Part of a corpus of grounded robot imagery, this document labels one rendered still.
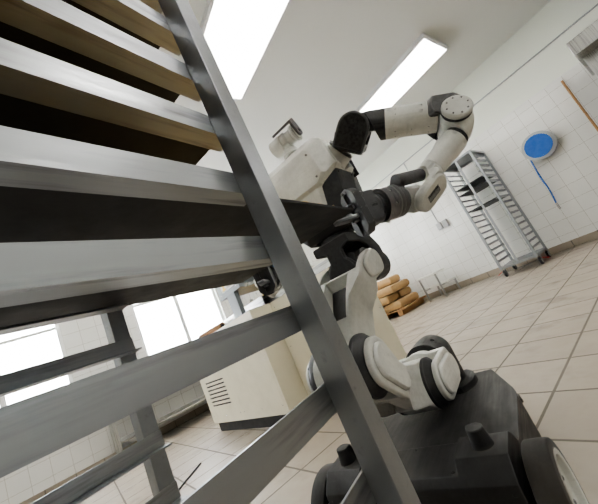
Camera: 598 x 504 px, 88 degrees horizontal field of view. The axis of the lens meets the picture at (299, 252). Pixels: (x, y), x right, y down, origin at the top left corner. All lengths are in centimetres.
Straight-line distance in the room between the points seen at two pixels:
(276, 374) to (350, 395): 197
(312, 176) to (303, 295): 66
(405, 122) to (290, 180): 37
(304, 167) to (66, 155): 76
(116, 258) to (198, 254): 7
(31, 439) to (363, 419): 26
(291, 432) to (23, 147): 30
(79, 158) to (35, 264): 10
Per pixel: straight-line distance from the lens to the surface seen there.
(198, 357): 26
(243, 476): 27
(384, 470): 37
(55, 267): 25
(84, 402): 23
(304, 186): 97
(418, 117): 100
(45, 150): 30
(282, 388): 232
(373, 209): 75
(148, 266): 27
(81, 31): 44
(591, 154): 564
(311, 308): 34
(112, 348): 70
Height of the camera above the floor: 59
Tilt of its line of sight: 12 degrees up
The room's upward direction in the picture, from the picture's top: 25 degrees counter-clockwise
